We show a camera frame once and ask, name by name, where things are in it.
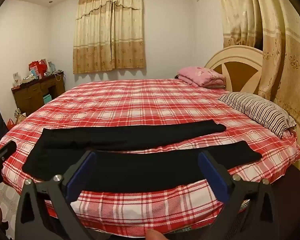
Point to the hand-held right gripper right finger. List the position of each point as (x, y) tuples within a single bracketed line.
[(212, 177)]

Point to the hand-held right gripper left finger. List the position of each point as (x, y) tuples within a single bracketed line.
[(80, 177)]

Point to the black pants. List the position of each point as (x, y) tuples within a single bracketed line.
[(140, 170)]

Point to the person's right hand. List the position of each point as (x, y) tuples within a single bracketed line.
[(156, 235)]

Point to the patterned paper bag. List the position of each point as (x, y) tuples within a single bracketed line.
[(20, 117)]

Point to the brown wooden dresser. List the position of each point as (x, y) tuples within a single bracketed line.
[(27, 97)]

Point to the teal box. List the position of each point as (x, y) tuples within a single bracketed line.
[(47, 99)]

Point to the striped pillow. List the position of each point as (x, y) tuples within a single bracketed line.
[(260, 111)]

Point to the bed with red plaid sheet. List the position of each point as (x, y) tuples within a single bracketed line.
[(152, 100)]

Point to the red gift bag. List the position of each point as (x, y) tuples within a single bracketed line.
[(38, 67)]

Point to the pink folded quilt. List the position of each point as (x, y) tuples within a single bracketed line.
[(202, 76)]

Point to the cream and brown headboard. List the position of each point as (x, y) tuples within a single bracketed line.
[(236, 55)]

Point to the large beige floral curtain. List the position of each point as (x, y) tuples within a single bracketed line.
[(285, 55)]

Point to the beige window curtain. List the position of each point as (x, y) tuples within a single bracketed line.
[(110, 30)]

